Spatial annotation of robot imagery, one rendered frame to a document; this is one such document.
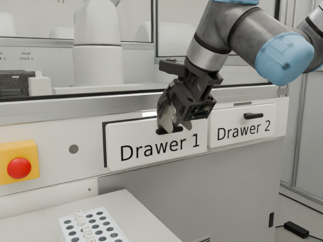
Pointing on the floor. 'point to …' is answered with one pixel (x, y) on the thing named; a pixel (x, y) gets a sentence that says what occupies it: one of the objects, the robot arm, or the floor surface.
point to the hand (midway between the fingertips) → (166, 124)
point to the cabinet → (186, 193)
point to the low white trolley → (38, 228)
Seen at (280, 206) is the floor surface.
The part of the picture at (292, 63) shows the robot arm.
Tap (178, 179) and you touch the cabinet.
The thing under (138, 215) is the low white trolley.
